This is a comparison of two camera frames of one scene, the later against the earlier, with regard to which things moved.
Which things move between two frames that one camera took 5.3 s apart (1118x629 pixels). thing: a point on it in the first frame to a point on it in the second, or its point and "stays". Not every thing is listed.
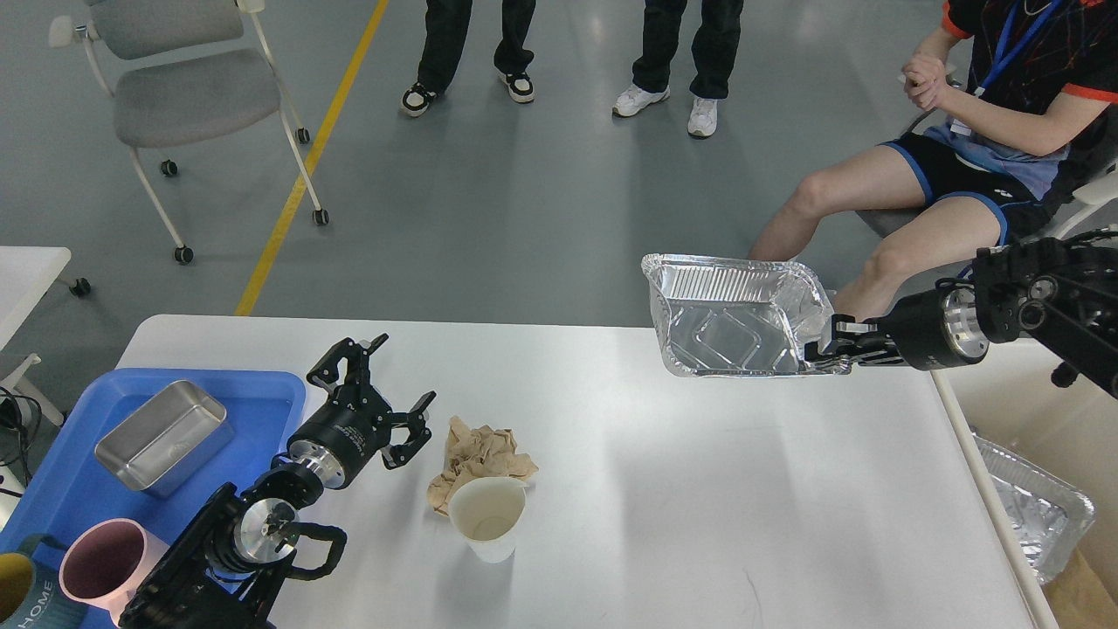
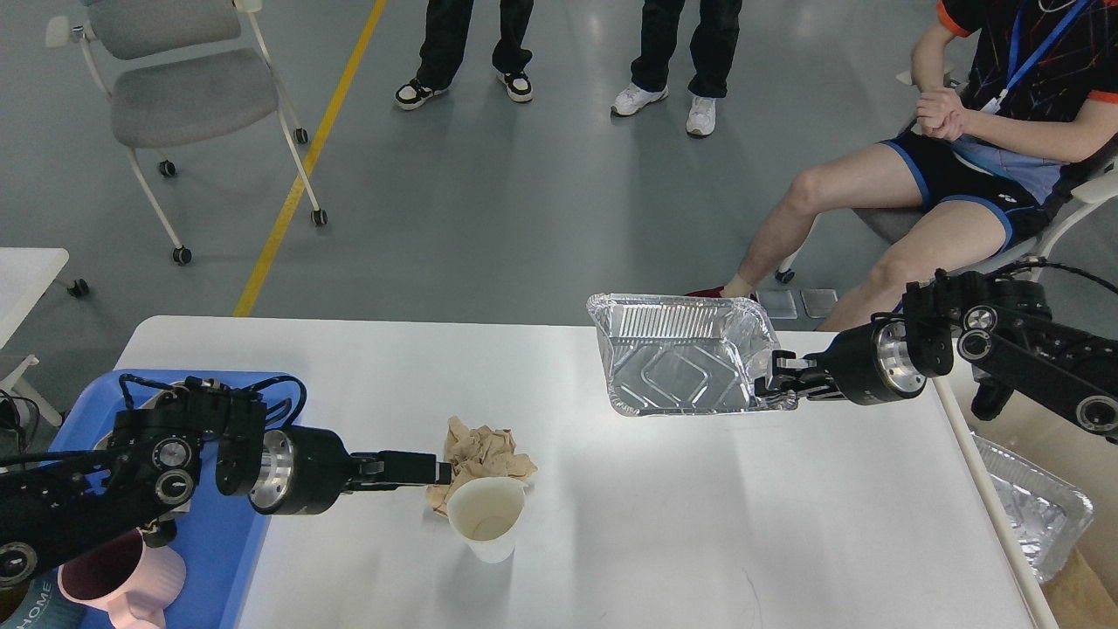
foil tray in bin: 1051,518 stays
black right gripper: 933,330 to 870,364
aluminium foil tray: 730,317 to 674,354
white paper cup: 486,511 stays
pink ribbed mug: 105,563 stays
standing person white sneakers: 714,47 stays
